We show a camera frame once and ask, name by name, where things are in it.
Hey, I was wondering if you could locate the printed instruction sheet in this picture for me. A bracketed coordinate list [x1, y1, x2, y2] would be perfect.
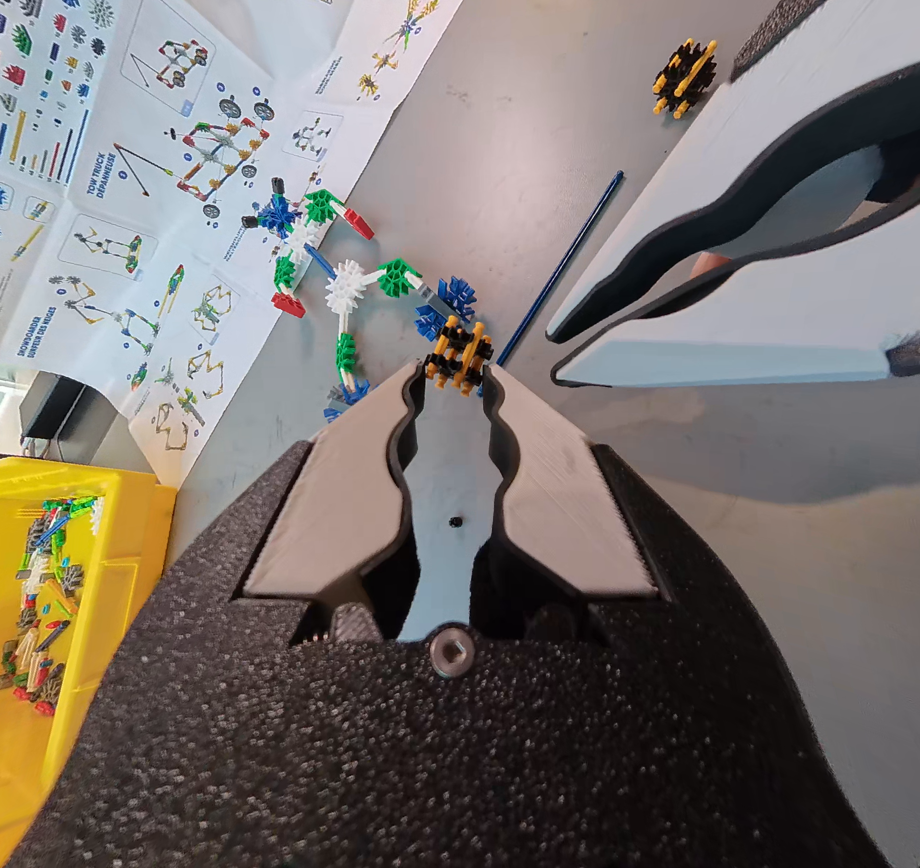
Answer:
[0, 0, 497, 484]

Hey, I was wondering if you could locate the pile of toy pieces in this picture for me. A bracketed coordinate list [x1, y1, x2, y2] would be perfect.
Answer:
[0, 496, 105, 718]

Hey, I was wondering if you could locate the dark grey box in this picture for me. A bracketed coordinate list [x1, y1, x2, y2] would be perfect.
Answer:
[18, 371, 122, 456]

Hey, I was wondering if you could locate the yellow plastic parts bin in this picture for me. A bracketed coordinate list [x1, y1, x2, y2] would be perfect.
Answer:
[0, 455, 178, 808]

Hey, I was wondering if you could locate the black yellow toy wheel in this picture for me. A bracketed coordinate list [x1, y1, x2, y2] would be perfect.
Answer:
[423, 313, 497, 399]
[651, 37, 719, 119]

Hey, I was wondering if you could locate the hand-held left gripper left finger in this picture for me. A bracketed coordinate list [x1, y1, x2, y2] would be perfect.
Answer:
[239, 360, 428, 602]

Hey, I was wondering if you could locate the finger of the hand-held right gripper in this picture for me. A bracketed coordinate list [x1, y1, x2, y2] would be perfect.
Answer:
[545, 0, 920, 344]
[551, 196, 920, 389]

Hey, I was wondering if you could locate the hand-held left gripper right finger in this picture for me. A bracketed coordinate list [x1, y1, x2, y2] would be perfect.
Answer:
[480, 364, 660, 602]

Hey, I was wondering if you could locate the colourful construction toy model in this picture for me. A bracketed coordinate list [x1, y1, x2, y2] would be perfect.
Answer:
[241, 177, 481, 425]

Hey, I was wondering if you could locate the thin blue rod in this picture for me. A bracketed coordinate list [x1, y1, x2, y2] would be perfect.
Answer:
[494, 170, 625, 367]

